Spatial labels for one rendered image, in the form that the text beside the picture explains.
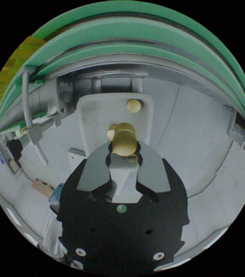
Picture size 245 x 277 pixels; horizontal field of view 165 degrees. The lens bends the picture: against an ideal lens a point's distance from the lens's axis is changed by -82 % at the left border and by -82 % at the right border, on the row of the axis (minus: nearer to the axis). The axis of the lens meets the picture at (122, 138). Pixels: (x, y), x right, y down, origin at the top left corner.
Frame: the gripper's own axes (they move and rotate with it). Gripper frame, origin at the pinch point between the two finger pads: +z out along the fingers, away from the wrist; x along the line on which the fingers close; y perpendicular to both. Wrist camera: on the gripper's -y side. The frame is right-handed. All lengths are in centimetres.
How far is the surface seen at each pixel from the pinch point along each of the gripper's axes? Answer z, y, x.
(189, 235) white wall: -98, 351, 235
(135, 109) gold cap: 10.8, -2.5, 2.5
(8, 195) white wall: -141, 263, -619
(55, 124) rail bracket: 1.6, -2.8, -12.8
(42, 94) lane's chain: 4.1, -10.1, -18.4
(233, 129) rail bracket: 5.3, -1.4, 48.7
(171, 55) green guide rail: 1.9, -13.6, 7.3
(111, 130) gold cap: 10.7, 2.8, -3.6
